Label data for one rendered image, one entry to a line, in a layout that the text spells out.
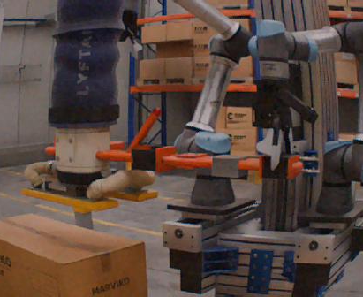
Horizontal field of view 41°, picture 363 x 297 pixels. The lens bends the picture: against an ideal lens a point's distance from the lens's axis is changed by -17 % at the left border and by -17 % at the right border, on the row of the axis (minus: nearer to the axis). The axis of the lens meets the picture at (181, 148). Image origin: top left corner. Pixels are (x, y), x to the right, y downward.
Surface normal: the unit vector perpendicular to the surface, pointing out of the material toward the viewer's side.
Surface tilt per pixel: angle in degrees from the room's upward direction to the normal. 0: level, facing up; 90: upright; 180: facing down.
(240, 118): 90
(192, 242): 90
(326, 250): 90
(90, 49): 71
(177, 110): 90
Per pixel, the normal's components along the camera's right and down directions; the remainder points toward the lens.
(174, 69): -0.60, 0.07
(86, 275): 0.84, 0.04
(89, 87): 0.35, -0.10
